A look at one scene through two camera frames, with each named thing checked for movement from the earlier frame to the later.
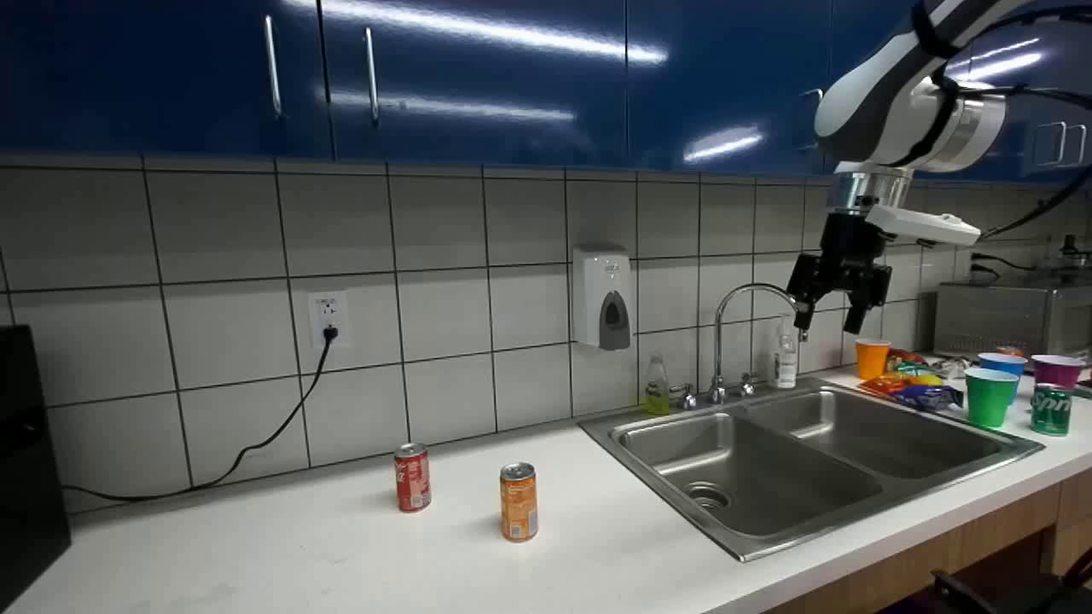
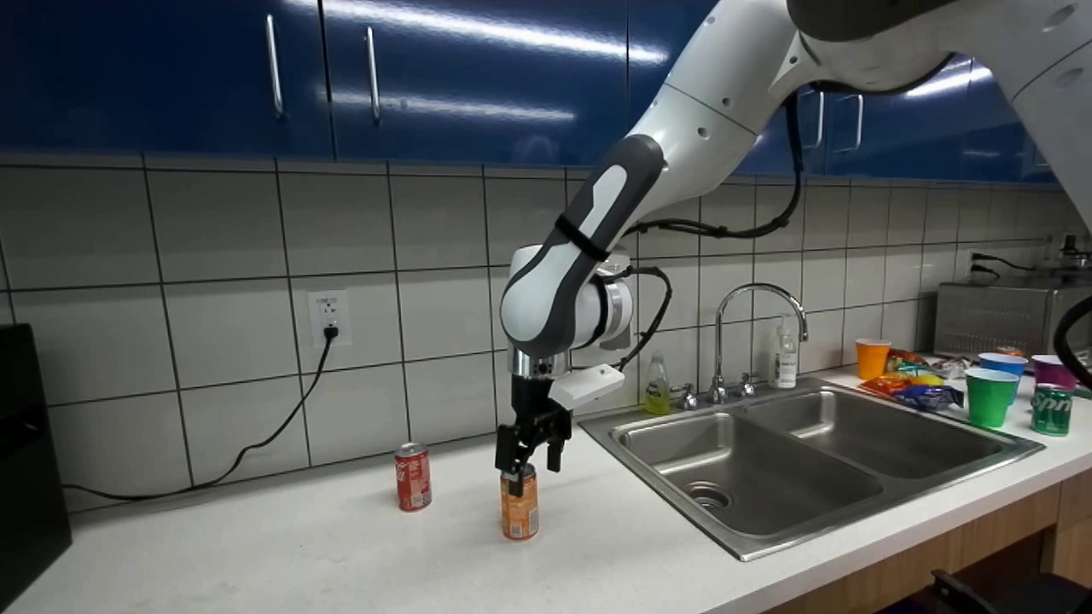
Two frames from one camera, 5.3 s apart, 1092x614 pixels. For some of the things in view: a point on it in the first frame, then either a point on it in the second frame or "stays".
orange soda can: x=519 y=504 stays
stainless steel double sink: x=789 y=470 stays
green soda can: x=1053 y=407 stays
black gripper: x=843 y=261 -> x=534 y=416
